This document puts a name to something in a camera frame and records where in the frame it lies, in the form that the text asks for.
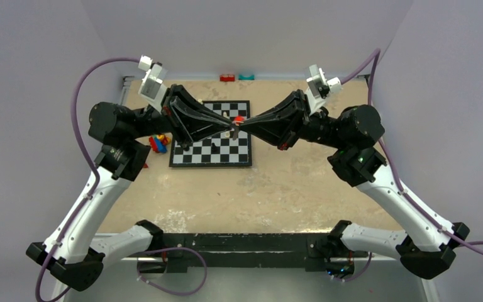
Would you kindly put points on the teal block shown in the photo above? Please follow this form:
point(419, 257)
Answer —
point(246, 76)

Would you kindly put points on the black table front rail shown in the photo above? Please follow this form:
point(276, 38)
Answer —
point(309, 251)

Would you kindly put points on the silver key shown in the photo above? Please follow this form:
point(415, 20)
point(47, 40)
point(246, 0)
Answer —
point(235, 132)

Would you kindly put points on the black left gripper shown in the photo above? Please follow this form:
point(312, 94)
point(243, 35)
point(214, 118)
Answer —
point(194, 131)

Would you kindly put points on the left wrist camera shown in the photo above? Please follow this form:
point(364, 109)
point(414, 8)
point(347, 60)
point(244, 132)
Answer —
point(152, 89)

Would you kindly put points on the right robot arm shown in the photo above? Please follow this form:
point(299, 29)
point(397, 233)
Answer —
point(426, 243)

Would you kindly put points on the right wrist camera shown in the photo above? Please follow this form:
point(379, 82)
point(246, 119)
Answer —
point(320, 89)

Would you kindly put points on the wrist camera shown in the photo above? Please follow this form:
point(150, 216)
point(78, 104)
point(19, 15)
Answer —
point(320, 89)
point(152, 89)

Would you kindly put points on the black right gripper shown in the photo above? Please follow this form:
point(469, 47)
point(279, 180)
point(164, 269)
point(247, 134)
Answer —
point(273, 125)

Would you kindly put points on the colourful toy block pile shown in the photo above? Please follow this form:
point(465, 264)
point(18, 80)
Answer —
point(159, 143)

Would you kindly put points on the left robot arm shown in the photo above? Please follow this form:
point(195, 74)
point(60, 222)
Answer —
point(70, 254)

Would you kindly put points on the red block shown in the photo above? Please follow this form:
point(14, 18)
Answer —
point(227, 77)

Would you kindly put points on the black white chessboard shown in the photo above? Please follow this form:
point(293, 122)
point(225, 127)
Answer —
point(221, 149)

